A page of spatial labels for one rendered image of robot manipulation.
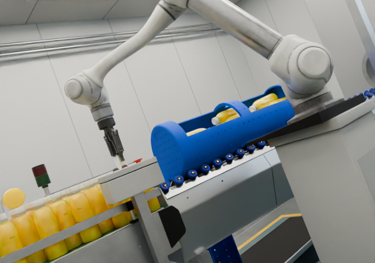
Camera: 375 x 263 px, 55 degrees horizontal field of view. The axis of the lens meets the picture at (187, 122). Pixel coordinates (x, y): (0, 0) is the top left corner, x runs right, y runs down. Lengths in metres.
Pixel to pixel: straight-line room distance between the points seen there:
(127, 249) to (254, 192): 0.73
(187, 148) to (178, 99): 4.63
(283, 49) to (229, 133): 0.60
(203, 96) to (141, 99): 1.32
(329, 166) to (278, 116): 0.63
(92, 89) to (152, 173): 0.41
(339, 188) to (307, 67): 0.47
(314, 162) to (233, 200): 0.47
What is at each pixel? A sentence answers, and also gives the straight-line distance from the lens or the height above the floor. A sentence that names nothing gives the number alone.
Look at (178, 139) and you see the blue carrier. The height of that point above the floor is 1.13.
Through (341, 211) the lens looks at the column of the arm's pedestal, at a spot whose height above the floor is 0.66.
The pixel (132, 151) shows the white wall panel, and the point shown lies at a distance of 5.47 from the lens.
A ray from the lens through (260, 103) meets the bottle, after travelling 2.08.
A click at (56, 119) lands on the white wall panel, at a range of 5.14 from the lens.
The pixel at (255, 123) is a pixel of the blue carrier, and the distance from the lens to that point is 1.87.
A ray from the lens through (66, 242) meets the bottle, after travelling 1.40.
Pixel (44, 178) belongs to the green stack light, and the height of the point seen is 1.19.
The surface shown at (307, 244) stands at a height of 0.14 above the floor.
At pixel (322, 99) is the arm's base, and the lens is 1.50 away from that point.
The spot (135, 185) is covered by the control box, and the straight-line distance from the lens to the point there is 1.28.
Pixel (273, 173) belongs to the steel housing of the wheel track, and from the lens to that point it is 1.90.
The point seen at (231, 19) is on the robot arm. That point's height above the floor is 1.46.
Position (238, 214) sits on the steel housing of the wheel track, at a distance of 1.79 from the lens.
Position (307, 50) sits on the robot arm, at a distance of 1.27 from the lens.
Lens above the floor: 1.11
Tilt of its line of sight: 3 degrees up
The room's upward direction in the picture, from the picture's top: 21 degrees counter-clockwise
